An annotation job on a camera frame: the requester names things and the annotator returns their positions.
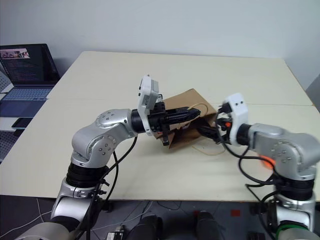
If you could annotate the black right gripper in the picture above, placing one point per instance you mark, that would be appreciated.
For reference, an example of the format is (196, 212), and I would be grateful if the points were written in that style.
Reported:
(225, 136)

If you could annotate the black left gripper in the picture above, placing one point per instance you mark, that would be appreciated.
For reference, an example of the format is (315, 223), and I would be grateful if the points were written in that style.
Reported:
(158, 120)

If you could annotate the brown paper bag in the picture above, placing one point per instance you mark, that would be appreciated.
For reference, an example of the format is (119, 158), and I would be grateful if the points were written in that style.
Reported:
(190, 135)

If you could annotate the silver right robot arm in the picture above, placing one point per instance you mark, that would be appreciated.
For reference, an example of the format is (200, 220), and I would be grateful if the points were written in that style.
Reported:
(287, 147)

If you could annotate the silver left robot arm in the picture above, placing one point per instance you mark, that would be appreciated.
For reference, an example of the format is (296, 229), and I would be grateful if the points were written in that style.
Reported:
(100, 140)

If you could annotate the small orange object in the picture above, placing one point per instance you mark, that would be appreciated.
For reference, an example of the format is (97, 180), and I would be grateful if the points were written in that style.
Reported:
(267, 162)

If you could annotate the small black device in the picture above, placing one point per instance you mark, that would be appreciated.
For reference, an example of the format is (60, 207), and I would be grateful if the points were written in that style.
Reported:
(115, 234)

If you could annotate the black smartphone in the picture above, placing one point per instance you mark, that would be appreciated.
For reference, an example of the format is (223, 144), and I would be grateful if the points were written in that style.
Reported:
(22, 123)

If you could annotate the open dark laptop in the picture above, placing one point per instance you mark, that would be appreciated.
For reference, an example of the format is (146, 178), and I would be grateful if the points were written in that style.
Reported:
(25, 67)

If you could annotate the white perforated stand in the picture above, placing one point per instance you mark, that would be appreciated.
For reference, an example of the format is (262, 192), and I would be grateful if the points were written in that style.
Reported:
(5, 83)

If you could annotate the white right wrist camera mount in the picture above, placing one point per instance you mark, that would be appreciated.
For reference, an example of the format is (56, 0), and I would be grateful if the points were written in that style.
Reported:
(238, 112)

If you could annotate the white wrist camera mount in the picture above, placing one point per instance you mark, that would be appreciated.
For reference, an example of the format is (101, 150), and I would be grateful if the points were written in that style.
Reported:
(238, 112)
(146, 100)

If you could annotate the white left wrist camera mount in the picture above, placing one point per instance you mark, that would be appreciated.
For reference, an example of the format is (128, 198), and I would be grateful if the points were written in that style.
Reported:
(146, 100)

